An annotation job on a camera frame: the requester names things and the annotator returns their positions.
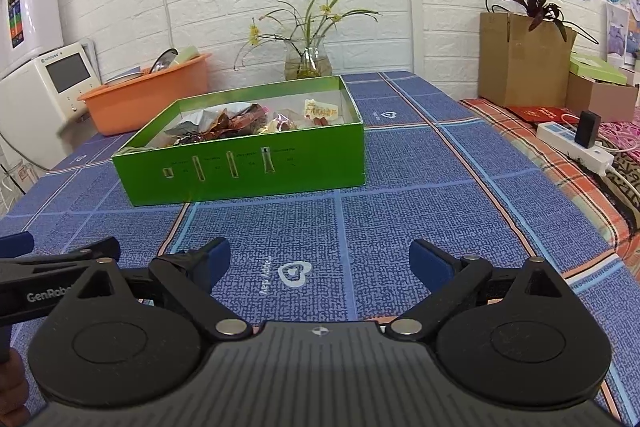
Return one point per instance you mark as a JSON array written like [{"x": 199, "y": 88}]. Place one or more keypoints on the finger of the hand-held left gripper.
[
  {"x": 15, "y": 244},
  {"x": 55, "y": 263}
]

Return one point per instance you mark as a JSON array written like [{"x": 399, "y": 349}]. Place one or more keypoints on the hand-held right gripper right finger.
[{"x": 430, "y": 262}]

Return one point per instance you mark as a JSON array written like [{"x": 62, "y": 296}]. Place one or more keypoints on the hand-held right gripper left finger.
[{"x": 212, "y": 262}]

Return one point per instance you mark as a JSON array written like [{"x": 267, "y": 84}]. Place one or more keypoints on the red packet with clear window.
[{"x": 192, "y": 139}]

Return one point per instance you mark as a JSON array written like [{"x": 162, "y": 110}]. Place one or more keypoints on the green cardboard box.
[{"x": 310, "y": 162}]

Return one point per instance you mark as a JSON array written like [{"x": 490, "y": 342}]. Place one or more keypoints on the pale blue packet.
[{"x": 187, "y": 124}]

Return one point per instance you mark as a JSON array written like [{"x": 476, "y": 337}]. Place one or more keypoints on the red clear dried fruit bag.
[{"x": 240, "y": 122}]

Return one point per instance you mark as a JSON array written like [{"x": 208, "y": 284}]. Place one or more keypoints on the clear bag of mixed nuts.
[{"x": 285, "y": 122}]

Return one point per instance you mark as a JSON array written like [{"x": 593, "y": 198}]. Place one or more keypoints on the small white snack packet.
[{"x": 322, "y": 112}]

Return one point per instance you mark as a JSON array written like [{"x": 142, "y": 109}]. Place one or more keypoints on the person's left hand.
[{"x": 12, "y": 392}]

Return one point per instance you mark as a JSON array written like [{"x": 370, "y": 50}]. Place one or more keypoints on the blue checked tablecloth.
[{"x": 400, "y": 187}]

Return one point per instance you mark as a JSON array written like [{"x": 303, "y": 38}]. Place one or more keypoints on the white appliance with screen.
[{"x": 30, "y": 97}]

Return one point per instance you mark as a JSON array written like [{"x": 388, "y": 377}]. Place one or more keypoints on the orange plaid cloth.
[{"x": 540, "y": 162}]

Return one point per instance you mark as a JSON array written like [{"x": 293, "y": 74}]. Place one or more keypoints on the orange plastic basin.
[{"x": 130, "y": 102}]

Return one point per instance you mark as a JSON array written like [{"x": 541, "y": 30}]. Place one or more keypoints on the white power strip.
[{"x": 560, "y": 137}]

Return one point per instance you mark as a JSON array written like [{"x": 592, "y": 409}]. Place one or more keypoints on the red flat box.
[{"x": 537, "y": 113}]

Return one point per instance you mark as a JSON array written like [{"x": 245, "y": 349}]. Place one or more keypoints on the black charger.
[{"x": 587, "y": 129}]

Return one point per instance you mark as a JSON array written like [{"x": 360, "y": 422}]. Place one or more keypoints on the metal cup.
[{"x": 164, "y": 61}]

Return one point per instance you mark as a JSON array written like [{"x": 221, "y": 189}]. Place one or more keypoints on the pale green container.
[{"x": 187, "y": 56}]

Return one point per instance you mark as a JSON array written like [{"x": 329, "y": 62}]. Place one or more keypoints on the dark patterned blanket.
[{"x": 625, "y": 187}]

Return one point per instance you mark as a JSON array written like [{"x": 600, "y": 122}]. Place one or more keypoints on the brown paper bag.
[{"x": 520, "y": 67}]

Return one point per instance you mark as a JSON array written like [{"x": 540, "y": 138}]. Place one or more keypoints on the glass vase with yellow flowers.
[{"x": 307, "y": 62}]

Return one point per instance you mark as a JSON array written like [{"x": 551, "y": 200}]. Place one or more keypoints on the brown cardboard box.
[{"x": 600, "y": 99}]

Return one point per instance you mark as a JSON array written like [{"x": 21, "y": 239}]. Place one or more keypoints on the white water purifier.
[{"x": 40, "y": 7}]

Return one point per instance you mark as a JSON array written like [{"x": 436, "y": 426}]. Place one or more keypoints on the green lid box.
[{"x": 597, "y": 69}]

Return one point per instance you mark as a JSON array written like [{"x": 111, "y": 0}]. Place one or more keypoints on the wall photo print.
[{"x": 617, "y": 34}]

